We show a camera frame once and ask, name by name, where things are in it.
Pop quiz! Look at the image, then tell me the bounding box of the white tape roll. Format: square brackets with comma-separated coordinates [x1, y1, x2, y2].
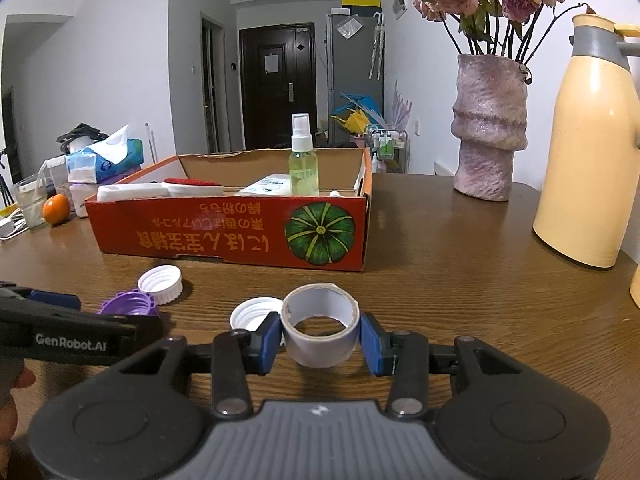
[281, 283, 361, 367]

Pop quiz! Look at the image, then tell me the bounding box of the person's left hand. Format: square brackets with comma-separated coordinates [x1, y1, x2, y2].
[0, 360, 37, 442]

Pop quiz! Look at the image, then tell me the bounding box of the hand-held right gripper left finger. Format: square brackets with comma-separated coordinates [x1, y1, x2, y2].
[118, 311, 282, 420]

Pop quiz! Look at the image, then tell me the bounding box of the hanging clear umbrella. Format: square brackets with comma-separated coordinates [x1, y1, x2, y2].
[368, 13, 386, 81]

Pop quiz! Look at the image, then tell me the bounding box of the cream yellow thermos jug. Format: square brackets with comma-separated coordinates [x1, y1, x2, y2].
[532, 13, 640, 269]

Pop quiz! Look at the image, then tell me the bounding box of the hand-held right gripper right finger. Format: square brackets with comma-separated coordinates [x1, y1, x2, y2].
[359, 312, 523, 420]

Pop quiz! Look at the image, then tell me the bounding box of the white bottle cap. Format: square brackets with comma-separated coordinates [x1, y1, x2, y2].
[137, 264, 184, 306]
[229, 296, 287, 347]

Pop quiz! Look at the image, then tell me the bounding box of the blue tissue pack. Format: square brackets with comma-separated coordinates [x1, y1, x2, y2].
[65, 124, 144, 184]

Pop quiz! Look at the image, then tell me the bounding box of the orange fruit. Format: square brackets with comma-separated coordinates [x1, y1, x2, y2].
[42, 193, 71, 225]

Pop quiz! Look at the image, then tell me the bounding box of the red topped white brush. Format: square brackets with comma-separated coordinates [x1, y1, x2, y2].
[163, 177, 225, 199]

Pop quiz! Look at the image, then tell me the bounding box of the grey refrigerator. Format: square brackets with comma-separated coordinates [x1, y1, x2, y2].
[326, 11, 386, 147]

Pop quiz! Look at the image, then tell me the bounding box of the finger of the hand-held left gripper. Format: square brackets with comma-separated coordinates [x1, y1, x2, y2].
[0, 281, 82, 313]

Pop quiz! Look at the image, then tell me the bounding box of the purple bottle cap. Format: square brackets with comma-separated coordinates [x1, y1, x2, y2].
[97, 289, 161, 319]

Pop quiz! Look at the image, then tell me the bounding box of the purple feather decoration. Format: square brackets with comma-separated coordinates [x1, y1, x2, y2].
[392, 80, 414, 133]

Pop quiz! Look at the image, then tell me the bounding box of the orange pumpkin print cardboard box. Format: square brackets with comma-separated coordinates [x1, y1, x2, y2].
[84, 147, 374, 272]

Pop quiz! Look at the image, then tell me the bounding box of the green spray bottle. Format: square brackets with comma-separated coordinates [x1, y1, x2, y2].
[288, 113, 320, 197]

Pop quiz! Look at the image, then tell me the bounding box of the trolley cart with bottles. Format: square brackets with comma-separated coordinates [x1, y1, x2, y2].
[365, 124, 411, 174]

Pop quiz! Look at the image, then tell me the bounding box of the dark brown door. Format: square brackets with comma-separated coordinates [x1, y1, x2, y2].
[238, 22, 316, 151]

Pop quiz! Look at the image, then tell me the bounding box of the black bag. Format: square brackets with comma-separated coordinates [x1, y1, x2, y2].
[55, 122, 110, 155]

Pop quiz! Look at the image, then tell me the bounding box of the clear glass cup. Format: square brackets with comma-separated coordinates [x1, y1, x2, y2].
[13, 173, 52, 231]

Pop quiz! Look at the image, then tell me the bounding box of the blue and yellow item pile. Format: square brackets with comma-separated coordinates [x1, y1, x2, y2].
[330, 91, 387, 136]

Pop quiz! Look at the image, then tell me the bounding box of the white flat packet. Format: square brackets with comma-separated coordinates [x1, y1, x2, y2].
[234, 173, 294, 197]

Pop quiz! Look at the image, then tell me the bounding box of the white tube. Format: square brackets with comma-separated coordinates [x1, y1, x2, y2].
[96, 183, 172, 204]

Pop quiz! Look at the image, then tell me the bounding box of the yellow and black box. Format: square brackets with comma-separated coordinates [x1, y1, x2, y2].
[341, 0, 383, 15]

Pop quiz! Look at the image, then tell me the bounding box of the pink textured vase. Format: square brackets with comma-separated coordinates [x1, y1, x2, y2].
[451, 53, 529, 203]

